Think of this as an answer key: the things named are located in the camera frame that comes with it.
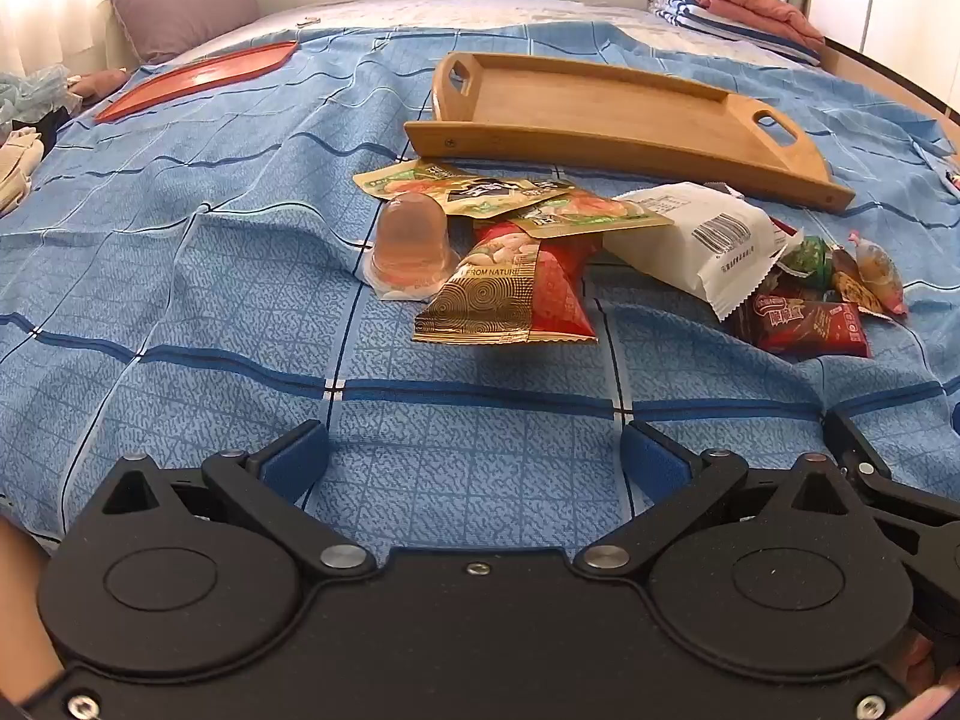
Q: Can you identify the brown soft object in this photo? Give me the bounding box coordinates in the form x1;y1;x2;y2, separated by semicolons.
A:
71;67;133;103

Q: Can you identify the white packet with barcode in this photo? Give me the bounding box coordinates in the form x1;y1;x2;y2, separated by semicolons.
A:
602;182;797;321

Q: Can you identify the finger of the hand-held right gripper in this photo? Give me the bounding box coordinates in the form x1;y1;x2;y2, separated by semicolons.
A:
823;406;960;541

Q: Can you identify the folded blue striped blanket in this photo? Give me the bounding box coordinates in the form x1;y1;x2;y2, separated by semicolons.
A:
647;0;824;67

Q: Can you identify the pink jelly cup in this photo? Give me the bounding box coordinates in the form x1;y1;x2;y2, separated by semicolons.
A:
365;193;460;302

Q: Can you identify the dark red snack packet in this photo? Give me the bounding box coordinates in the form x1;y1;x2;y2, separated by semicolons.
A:
729;291;871;359

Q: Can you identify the person's right hand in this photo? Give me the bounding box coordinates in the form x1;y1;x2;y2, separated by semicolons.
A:
906;631;947;702

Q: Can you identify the red plastic tray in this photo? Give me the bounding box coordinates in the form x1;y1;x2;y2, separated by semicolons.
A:
93;40;301;125

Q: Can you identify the cream cloth bag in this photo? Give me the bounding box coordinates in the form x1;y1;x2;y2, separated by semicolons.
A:
0;127;50;215

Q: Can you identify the folded salmon blanket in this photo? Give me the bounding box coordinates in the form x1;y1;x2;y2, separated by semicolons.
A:
656;0;827;53

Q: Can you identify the wooden tray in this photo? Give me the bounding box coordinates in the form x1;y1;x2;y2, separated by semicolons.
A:
403;52;856;212

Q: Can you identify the brown seed kernel packet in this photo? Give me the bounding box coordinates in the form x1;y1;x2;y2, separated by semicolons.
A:
827;244;887;316

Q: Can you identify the wooden bed frame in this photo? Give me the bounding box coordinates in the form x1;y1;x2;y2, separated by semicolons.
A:
820;36;960;130

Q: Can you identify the light blue plastic bag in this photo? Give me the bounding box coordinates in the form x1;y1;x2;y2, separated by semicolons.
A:
0;64;77;125

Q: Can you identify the gold packet with black label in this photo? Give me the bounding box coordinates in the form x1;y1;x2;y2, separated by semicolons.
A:
446;176;577;220

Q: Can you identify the blue checked bedsheet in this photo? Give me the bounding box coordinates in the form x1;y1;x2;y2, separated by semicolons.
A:
0;19;960;571

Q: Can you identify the green pea packet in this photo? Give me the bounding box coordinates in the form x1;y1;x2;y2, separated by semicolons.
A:
778;235;835;291

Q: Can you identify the dark cloth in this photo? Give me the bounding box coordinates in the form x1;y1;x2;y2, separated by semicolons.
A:
28;106;80;155

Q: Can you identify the purple pillow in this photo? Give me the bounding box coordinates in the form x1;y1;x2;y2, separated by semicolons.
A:
99;0;261;66

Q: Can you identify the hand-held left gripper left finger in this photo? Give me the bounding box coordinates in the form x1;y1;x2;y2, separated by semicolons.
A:
97;420;376;578

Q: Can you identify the red gold nut packet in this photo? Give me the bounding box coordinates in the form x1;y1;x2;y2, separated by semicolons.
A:
412;221;602;346

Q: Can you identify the small clear red-print packet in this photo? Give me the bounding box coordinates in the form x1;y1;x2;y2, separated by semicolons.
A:
847;231;908;317

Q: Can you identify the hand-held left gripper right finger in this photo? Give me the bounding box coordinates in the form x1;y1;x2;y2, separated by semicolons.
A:
574;420;875;578

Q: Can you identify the white patterned mattress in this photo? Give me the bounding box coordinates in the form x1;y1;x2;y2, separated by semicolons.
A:
176;0;676;65

